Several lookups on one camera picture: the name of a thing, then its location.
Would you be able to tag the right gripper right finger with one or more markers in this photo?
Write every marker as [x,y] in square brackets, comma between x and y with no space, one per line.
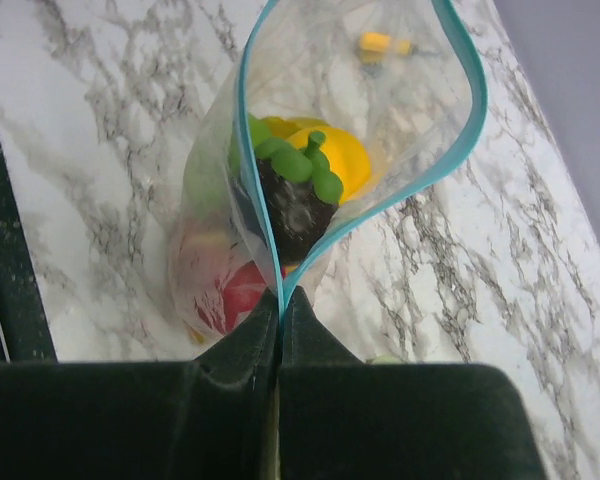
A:
[341,418]

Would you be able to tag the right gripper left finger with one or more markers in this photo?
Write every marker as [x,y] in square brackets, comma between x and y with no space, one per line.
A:
[206,418]

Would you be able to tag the dark purple toy mangosteen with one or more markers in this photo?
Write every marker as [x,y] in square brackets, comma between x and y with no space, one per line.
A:
[301,193]

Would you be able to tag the orange yellow toy fruit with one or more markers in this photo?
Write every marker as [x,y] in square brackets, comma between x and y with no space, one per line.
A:
[347,156]

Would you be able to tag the clear zip top bag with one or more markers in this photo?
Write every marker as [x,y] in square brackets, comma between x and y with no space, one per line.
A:
[335,111]

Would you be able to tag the green toy pepper slice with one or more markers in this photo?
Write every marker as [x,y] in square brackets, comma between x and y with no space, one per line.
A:
[215,158]

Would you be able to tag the green perforated plastic basket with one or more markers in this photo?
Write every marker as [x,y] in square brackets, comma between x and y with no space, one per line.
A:
[384,359]

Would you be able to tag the yellow handled screwdriver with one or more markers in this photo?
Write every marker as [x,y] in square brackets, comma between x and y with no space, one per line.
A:
[374,47]

